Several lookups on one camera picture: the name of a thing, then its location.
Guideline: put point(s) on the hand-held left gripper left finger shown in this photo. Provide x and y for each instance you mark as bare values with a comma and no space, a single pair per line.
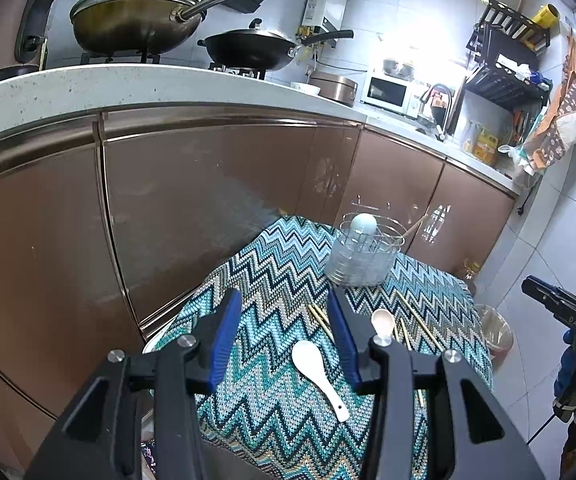
228,330

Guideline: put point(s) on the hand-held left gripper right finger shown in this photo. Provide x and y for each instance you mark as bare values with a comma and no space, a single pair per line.
343,330

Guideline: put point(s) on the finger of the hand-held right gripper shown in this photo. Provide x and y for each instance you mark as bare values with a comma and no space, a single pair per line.
558,305

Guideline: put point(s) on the white ceramic spoon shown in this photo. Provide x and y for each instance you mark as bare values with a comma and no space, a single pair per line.
313,365

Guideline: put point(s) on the clear plastic utensil holder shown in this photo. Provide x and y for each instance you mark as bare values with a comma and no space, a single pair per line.
363,260

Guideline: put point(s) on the pink ceramic spoon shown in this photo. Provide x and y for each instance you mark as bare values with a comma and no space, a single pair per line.
382,321

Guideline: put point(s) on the beige trash bin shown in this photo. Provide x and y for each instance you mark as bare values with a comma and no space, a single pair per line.
497,332

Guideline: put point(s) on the zigzag patterned table cloth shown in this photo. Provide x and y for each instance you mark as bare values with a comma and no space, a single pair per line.
278,270

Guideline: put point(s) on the large cooking oil jug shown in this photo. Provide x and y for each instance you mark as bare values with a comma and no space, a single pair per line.
469,275

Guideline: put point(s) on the light blue ceramic spoon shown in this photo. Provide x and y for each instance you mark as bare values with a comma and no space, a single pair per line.
363,225

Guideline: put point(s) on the brown kitchen base cabinet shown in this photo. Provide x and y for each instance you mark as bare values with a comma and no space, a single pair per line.
178,200

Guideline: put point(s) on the brown patterned apron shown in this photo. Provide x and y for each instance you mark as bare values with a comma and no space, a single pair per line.
565,115

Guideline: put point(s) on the yellow oil bottle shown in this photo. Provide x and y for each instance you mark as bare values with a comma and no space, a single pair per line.
488,147

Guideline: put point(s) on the clear plastic bottle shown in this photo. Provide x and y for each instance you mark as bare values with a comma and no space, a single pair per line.
471,137

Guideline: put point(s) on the black dish rack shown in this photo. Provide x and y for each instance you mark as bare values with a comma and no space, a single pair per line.
503,80

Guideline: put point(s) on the white microwave oven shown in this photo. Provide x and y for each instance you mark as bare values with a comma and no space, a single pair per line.
385,92

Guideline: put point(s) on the copper rice cooker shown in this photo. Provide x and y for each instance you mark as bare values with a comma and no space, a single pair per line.
333,87

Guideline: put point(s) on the white bowl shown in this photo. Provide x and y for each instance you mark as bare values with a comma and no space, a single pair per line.
305,88

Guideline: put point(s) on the black kitchen faucet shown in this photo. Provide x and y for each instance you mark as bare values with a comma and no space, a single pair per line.
440,90

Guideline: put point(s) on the steel pot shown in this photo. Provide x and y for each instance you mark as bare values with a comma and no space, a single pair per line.
398,67

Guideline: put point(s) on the yellow wrap roll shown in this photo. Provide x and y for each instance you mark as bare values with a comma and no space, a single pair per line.
545,15

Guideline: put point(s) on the black wok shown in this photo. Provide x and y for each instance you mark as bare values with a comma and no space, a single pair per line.
248,50

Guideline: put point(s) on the wooden rolling pin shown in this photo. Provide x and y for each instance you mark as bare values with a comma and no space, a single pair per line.
521,1

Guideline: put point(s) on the black gas stove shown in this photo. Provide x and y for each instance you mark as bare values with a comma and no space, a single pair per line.
118,58

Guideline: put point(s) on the brass wok with glass lid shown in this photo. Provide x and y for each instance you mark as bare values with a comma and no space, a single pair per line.
133,22

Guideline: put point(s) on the white water heater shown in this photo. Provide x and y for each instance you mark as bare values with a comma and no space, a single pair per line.
325,5

